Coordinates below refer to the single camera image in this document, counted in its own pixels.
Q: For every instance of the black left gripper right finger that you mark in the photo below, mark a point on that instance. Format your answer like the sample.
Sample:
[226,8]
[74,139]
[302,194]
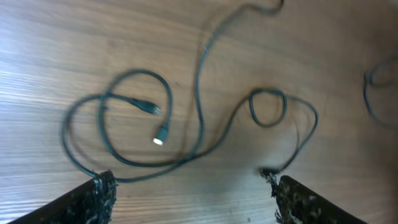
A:
[298,204]

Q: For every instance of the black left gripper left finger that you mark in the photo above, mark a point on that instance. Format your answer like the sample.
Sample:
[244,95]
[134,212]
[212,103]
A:
[91,202]

